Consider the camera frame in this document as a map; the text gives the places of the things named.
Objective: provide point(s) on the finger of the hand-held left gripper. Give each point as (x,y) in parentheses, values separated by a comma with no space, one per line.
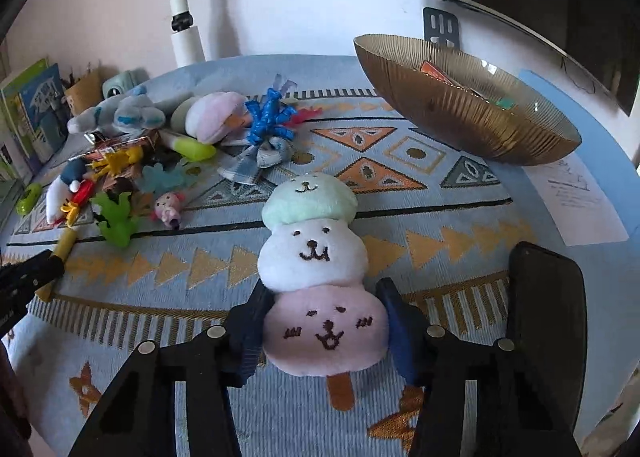
(35,269)
(10,312)

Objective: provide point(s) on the orange card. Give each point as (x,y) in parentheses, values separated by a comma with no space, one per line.
(435,73)

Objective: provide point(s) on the green highlighter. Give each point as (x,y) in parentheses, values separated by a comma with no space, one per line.
(192,147)

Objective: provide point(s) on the gold ribbed glass bowl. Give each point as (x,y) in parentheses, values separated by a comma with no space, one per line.
(465,122)

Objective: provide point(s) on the mint green mini camera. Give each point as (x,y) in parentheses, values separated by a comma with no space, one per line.
(122,82)

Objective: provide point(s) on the small pink doll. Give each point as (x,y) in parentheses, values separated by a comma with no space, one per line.
(167,204)

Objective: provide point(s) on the plaid fabric bow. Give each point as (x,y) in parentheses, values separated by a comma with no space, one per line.
(270,152)

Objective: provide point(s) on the row of upright books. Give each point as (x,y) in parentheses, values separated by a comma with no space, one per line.
(35,107)

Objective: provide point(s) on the black smartphone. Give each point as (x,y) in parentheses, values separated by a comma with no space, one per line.
(545,287)

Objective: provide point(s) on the black metal bracket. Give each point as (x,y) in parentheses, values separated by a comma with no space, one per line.
(440,24)

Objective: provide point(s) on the light blue toy figure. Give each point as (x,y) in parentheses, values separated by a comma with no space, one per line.
(162,179)

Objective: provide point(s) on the yellow toy figure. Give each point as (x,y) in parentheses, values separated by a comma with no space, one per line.
(120,159)

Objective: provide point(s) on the blue curly ribbon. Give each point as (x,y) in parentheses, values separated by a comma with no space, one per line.
(267,119)

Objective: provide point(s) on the yellow stick toy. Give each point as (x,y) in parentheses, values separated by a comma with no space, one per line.
(65,244)

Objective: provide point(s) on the pink ribbon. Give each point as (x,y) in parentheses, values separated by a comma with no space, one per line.
(307,114)

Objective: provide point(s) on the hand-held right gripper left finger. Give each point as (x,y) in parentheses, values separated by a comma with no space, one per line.
(247,332)

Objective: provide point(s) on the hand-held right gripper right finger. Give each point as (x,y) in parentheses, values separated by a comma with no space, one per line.
(402,337)

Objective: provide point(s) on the white paper sheet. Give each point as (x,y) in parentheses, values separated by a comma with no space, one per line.
(575,207)

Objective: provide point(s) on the dark red long box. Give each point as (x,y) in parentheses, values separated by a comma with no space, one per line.
(135,142)

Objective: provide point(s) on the grey-blue animal plush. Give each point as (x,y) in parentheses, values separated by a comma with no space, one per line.
(130,114)

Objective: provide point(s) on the green plastic device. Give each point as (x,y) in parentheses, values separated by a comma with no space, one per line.
(28,197)

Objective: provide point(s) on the three-ball bear plush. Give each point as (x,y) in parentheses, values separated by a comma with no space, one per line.
(310,257)

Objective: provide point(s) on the pastel round plush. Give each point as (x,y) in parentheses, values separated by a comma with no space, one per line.
(215,114)

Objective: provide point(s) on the green toy figure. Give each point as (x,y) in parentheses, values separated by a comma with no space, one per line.
(117,224)

